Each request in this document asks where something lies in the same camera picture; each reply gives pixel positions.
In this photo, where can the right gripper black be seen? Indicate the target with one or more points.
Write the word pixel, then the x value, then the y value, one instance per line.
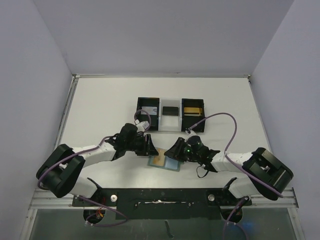
pixel 182 150

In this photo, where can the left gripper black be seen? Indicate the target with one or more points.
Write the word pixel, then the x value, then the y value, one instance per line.
pixel 145 145

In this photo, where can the green leather card holder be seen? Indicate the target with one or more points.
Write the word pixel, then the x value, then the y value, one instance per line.
pixel 170 164

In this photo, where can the gold card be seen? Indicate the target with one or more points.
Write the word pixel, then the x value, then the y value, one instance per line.
pixel 193 111
pixel 159 160

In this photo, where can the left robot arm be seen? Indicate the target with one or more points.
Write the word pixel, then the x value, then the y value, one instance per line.
pixel 61 172

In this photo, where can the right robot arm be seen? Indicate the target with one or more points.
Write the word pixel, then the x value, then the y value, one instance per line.
pixel 263 173

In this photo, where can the silver blue card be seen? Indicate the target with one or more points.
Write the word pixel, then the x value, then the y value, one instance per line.
pixel 151 110

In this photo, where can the gold card in bin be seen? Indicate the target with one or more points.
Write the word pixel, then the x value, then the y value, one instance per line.
pixel 193 111

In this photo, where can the black card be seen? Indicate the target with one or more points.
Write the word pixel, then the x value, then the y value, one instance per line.
pixel 170 110

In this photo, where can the white middle bin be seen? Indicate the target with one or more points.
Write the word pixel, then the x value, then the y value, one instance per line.
pixel 170 123

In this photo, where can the black right bin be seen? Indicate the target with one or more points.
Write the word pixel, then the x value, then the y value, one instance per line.
pixel 188 121

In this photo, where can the black bin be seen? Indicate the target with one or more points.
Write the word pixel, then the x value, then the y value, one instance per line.
pixel 152 119
pixel 188 121

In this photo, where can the black left bin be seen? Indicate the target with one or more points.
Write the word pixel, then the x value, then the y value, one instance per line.
pixel 152 119

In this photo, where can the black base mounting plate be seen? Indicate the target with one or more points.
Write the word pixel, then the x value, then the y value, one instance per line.
pixel 166 203

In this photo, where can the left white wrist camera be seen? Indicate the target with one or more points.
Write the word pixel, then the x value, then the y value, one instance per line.
pixel 142 126

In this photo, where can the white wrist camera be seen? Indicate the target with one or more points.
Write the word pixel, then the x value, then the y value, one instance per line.
pixel 190 133
pixel 142 126

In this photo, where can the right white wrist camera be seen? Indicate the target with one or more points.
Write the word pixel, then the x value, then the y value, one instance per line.
pixel 190 133

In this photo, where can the aluminium front rail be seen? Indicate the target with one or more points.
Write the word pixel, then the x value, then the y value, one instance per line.
pixel 45 200

